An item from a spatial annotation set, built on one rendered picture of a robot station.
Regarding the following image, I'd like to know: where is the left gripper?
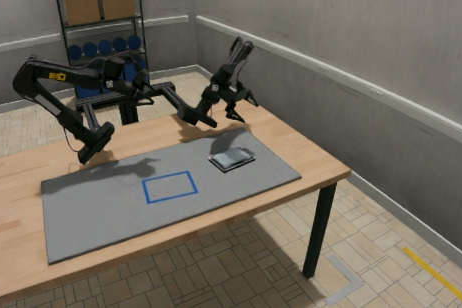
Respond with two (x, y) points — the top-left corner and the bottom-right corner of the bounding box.
(218, 81), (259, 123)

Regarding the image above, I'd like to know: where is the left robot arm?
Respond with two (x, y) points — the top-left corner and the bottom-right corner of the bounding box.
(181, 36), (254, 125)

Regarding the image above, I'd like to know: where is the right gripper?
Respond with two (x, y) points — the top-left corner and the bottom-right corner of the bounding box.
(116, 64), (158, 107)

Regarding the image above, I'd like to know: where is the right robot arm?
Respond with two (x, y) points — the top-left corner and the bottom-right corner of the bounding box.
(12, 54), (125, 162)

